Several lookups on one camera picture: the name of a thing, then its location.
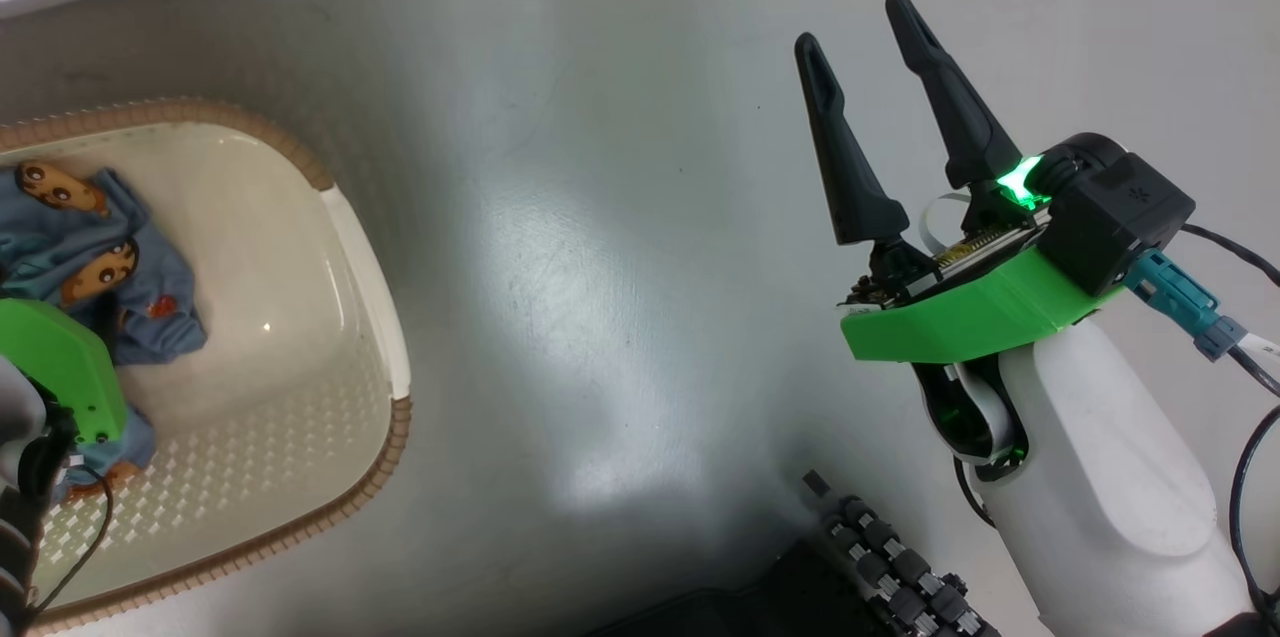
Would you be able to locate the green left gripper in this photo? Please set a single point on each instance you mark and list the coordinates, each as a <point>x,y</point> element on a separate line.
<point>60,357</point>

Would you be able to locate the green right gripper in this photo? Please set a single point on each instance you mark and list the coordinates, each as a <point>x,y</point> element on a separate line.
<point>970,317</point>

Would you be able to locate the blue cartoon print garment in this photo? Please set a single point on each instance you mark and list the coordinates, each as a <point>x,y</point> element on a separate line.
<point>40,237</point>

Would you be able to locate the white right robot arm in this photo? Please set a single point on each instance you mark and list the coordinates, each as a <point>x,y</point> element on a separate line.
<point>1100,477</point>

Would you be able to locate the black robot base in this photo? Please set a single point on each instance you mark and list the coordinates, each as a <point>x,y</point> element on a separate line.
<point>740,602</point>

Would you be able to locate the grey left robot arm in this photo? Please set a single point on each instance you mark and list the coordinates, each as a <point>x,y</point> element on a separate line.
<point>20,517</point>

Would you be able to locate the cream perforated laundry basket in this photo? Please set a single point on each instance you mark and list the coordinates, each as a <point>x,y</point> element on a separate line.
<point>280,337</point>

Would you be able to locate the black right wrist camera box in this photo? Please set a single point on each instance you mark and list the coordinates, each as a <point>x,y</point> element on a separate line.
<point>1120,217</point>

